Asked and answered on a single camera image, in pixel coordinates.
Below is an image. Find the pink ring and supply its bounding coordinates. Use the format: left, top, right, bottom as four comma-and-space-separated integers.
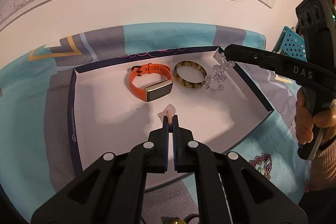
158, 103, 177, 125

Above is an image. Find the person's right forearm sleeve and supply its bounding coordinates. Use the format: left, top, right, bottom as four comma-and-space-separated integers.
309, 139, 335, 191

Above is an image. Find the tortoiseshell bangle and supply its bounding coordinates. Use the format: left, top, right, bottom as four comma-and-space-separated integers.
173, 60, 207, 89

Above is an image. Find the clear crystal bead bracelet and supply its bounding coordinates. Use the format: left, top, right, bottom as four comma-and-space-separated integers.
202, 52, 236, 94

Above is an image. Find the dark blue shallow box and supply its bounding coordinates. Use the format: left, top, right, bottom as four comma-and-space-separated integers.
68, 46, 274, 174

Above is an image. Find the person's right hand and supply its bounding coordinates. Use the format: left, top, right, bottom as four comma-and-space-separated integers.
294, 88, 336, 144

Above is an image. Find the orange smart watch band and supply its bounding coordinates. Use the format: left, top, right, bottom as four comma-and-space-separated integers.
129, 63, 173, 102

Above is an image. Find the blue perforated basket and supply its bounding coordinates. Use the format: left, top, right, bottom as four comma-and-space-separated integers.
273, 26, 307, 61

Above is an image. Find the dark purple bead bracelet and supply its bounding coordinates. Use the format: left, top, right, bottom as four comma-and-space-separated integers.
248, 152, 274, 180

